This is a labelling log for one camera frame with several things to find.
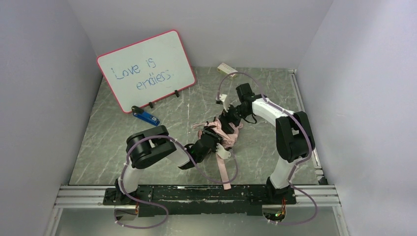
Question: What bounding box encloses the pink and black folding umbrella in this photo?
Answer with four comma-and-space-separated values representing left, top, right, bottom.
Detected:
192, 118, 243, 182

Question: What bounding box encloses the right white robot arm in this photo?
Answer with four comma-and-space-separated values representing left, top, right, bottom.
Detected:
216, 83, 315, 198

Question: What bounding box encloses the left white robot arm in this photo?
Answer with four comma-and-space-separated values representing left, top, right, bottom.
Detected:
115, 124, 231, 202

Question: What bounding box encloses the small white cardboard box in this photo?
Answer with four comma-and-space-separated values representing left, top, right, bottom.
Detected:
217, 63, 238, 79

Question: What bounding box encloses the blue stapler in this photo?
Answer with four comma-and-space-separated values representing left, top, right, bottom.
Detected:
131, 106, 160, 126

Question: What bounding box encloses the pink framed whiteboard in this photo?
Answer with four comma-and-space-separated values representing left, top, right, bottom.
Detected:
96, 30, 196, 113

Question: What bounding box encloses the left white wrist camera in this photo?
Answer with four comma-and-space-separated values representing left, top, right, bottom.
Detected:
216, 144, 231, 160

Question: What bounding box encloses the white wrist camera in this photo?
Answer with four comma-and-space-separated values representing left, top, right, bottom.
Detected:
216, 94, 231, 112
216, 144, 231, 160

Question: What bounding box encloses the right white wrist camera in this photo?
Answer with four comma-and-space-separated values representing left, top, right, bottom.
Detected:
216, 94, 231, 112

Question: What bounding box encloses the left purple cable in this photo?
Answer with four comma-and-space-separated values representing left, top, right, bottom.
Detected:
118, 135, 239, 209

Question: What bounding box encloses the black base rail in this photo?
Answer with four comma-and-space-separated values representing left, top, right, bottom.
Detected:
102, 184, 297, 217

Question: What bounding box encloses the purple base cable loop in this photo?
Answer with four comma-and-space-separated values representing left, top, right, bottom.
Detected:
113, 199, 169, 229

